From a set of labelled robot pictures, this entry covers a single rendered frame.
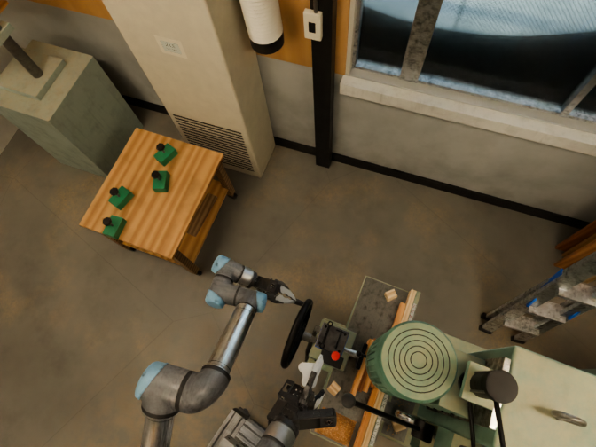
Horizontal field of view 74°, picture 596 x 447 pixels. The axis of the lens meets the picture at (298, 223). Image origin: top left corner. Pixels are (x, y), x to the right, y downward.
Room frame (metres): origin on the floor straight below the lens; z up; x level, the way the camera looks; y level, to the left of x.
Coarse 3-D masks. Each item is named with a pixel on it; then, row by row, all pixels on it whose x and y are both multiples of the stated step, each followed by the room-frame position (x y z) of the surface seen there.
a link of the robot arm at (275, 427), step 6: (276, 420) -0.08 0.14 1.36; (270, 426) -0.09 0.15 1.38; (276, 426) -0.09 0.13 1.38; (282, 426) -0.09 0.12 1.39; (264, 432) -0.10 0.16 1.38; (270, 432) -0.10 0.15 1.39; (276, 432) -0.10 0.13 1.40; (282, 432) -0.11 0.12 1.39; (288, 432) -0.11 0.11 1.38; (282, 438) -0.12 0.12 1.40; (288, 438) -0.12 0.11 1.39; (294, 438) -0.13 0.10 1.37; (288, 444) -0.13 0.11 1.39
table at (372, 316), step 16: (368, 288) 0.29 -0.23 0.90; (384, 288) 0.28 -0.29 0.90; (400, 288) 0.27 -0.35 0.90; (368, 304) 0.23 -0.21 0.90; (384, 304) 0.22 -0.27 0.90; (352, 320) 0.18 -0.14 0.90; (368, 320) 0.17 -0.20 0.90; (384, 320) 0.16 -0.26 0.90; (368, 336) 0.11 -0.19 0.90; (352, 368) 0.01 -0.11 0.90; (352, 384) -0.04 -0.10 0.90; (336, 400) -0.08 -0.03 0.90; (352, 416) -0.14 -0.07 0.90
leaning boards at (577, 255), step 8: (592, 224) 0.52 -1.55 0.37; (576, 232) 0.53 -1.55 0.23; (584, 232) 0.51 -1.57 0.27; (592, 232) 0.50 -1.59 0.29; (568, 240) 0.51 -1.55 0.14; (576, 240) 0.50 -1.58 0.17; (584, 240) 0.47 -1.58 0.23; (592, 240) 0.46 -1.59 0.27; (560, 248) 0.50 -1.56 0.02; (568, 248) 0.48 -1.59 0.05; (576, 248) 0.46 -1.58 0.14; (584, 248) 0.41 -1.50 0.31; (592, 248) 0.40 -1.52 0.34; (568, 256) 0.42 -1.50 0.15; (576, 256) 0.40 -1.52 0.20; (584, 256) 0.39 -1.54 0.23; (560, 264) 0.40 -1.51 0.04; (568, 264) 0.38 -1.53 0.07; (584, 280) 0.28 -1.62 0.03; (592, 280) 0.27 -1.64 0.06
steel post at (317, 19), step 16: (320, 0) 1.35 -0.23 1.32; (336, 0) 1.37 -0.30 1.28; (304, 16) 1.35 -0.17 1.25; (320, 16) 1.32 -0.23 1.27; (336, 16) 1.38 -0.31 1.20; (304, 32) 1.35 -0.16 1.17; (320, 32) 1.32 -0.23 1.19; (320, 48) 1.35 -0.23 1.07; (320, 64) 1.35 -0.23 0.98; (320, 80) 1.35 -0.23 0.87; (320, 96) 1.35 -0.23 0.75; (320, 112) 1.35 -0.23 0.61; (320, 128) 1.35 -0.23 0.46; (320, 144) 1.35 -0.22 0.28; (320, 160) 1.35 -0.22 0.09
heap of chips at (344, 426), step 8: (344, 416) -0.14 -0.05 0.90; (336, 424) -0.16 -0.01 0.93; (344, 424) -0.16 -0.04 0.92; (352, 424) -0.17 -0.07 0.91; (320, 432) -0.17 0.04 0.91; (328, 432) -0.18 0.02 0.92; (336, 432) -0.18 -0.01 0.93; (344, 432) -0.18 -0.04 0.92; (352, 432) -0.19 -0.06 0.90; (336, 440) -0.21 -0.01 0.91; (344, 440) -0.21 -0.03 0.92
